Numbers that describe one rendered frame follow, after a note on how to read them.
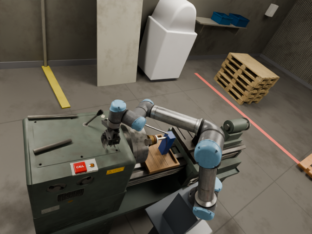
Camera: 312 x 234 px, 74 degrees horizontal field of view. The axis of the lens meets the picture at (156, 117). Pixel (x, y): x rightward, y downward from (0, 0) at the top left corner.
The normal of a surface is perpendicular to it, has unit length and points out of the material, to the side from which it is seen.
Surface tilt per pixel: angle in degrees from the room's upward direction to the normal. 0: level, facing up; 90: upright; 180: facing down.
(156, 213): 0
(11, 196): 0
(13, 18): 90
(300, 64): 90
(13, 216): 0
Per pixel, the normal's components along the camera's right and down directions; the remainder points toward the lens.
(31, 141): 0.29, -0.72
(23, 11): 0.54, 0.67
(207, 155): -0.39, 0.40
